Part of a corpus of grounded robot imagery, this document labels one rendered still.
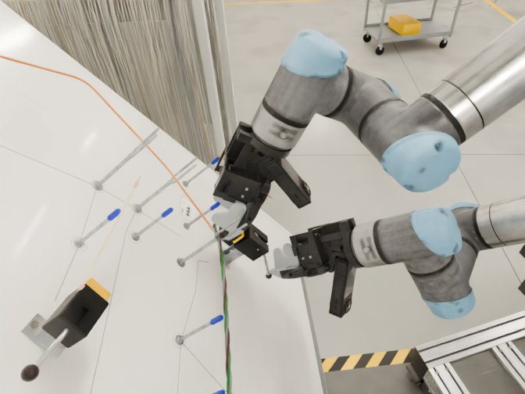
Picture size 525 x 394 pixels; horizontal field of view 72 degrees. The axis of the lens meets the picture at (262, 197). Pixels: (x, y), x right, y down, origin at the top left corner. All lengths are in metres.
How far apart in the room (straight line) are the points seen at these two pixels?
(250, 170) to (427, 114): 0.26
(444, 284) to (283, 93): 0.38
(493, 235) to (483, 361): 1.10
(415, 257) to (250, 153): 0.29
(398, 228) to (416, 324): 1.42
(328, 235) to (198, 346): 0.28
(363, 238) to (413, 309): 1.44
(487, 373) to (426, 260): 1.17
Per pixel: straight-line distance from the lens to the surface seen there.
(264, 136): 0.52
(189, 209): 0.72
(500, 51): 0.49
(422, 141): 0.43
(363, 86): 0.53
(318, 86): 0.49
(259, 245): 0.67
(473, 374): 1.72
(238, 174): 0.55
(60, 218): 0.54
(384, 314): 1.98
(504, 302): 2.23
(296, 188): 0.58
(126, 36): 1.29
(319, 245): 0.66
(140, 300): 0.55
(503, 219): 0.69
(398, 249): 0.59
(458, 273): 0.65
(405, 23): 4.70
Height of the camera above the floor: 1.67
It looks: 42 degrees down
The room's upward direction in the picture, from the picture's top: 4 degrees counter-clockwise
